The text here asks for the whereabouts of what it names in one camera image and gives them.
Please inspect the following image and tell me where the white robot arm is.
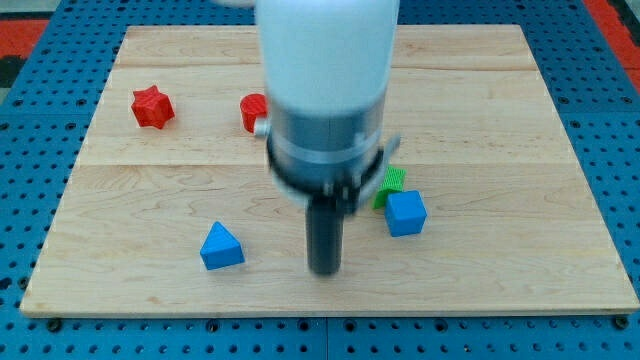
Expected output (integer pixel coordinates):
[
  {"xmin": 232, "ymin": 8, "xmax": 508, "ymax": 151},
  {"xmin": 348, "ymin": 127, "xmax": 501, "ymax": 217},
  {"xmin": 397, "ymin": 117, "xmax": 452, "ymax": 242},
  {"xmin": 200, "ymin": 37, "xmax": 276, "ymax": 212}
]
[{"xmin": 223, "ymin": 0, "xmax": 400, "ymax": 276}]

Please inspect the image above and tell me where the blue triangular prism block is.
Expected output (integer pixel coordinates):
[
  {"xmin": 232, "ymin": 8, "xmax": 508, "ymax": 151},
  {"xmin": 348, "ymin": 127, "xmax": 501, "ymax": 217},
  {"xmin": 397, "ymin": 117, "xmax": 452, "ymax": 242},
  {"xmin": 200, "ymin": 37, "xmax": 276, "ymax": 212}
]
[{"xmin": 200, "ymin": 222, "xmax": 245, "ymax": 270}]

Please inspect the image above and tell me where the green block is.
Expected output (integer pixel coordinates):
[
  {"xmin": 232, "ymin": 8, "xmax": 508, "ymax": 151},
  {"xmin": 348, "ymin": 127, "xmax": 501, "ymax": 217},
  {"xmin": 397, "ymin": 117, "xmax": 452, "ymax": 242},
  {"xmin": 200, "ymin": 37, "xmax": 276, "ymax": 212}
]
[{"xmin": 372, "ymin": 165, "xmax": 407, "ymax": 209}]

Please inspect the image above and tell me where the red cylinder block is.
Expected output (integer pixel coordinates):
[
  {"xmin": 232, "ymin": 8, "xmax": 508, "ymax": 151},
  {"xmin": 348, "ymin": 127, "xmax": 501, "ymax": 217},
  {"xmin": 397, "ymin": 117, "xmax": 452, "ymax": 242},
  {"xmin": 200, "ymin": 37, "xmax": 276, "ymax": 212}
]
[{"xmin": 239, "ymin": 93, "xmax": 268, "ymax": 133}]

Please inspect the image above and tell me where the red star block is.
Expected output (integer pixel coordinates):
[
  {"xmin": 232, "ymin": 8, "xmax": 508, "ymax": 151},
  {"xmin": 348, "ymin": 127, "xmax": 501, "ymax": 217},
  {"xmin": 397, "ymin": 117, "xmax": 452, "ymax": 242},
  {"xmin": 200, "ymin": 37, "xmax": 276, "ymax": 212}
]
[{"xmin": 131, "ymin": 85, "xmax": 175, "ymax": 129}]

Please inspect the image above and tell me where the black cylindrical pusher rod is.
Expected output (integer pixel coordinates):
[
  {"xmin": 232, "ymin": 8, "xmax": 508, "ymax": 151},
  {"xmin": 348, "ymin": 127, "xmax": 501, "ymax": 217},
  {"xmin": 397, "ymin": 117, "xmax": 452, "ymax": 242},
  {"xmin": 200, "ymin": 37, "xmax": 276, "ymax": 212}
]
[{"xmin": 305, "ymin": 196, "xmax": 344, "ymax": 276}]

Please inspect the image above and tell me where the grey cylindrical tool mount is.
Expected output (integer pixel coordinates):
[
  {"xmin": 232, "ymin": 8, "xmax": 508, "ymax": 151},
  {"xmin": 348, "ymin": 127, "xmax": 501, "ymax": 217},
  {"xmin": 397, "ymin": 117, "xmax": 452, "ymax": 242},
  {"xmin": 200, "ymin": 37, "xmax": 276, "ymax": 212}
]
[{"xmin": 255, "ymin": 94, "xmax": 401, "ymax": 215}]

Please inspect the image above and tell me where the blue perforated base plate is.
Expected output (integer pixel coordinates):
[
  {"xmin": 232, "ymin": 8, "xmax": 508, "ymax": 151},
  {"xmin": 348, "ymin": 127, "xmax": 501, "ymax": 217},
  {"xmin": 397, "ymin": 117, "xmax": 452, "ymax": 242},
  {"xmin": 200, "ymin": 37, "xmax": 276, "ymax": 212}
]
[{"xmin": 1, "ymin": 1, "xmax": 639, "ymax": 359}]

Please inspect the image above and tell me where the wooden board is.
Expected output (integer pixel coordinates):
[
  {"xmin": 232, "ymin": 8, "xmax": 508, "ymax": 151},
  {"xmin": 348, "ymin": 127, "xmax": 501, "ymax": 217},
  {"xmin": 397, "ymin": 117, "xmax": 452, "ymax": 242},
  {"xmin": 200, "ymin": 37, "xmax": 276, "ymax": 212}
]
[{"xmin": 21, "ymin": 25, "xmax": 639, "ymax": 318}]

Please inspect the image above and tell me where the blue cube block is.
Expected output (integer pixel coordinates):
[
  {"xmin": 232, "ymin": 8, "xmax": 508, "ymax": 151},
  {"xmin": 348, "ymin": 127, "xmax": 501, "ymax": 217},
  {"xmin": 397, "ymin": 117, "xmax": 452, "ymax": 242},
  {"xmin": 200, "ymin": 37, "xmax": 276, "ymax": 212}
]
[{"xmin": 385, "ymin": 190, "xmax": 428, "ymax": 237}]

